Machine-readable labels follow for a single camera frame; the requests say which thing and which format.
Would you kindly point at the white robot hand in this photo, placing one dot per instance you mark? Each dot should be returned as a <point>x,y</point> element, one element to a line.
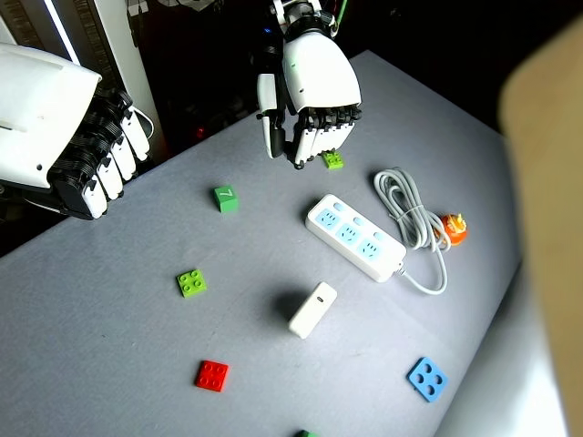
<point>41,114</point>
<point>319,73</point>

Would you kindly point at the white power strip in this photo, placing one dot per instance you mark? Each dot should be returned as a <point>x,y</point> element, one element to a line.
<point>353,236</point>

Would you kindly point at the white charger adapter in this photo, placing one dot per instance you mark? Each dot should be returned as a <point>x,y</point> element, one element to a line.
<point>312,311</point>

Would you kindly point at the white light strip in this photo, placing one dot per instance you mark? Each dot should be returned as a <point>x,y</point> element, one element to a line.
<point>61,29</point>

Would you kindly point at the lime green toy brick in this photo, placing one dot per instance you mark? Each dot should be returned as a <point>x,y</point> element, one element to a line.
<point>191,283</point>
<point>334,160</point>

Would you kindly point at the green number cube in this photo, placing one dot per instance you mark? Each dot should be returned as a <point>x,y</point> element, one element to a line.
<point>226,200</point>

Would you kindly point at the orange toy fruit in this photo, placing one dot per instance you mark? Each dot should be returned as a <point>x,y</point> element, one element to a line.
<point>455,232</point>

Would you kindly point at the grey table cloth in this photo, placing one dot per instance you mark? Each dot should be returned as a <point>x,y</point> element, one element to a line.
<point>136,318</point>

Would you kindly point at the blurry tan panel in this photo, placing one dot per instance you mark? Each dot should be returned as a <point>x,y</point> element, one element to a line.
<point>546,182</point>

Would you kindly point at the red toy brick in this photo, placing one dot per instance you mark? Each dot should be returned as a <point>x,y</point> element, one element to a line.
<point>212,376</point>

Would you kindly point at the blue toy brick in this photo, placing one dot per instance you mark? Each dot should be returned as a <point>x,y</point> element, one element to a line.
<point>427,380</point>

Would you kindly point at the dark green toy block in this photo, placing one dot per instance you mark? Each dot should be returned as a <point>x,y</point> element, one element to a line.
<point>306,433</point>

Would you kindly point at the white frame post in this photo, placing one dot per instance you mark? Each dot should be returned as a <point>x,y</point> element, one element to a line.
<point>132,68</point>

